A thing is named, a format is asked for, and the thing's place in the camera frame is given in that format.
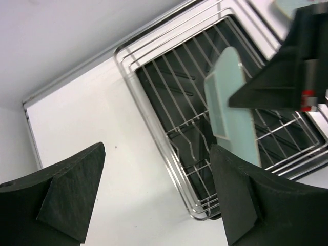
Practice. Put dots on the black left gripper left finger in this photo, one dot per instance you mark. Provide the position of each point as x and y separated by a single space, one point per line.
53 206

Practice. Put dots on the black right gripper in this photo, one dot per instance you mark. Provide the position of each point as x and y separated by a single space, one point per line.
296 77

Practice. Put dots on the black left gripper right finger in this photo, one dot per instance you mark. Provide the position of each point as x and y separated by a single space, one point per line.
261 208

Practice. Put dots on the light green rectangular plate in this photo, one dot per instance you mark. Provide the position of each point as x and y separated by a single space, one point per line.
233 128

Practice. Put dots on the black drip tray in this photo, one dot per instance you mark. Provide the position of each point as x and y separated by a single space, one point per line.
290 144

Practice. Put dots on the metal wire dish rack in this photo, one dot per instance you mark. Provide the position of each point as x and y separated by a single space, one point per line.
265 25

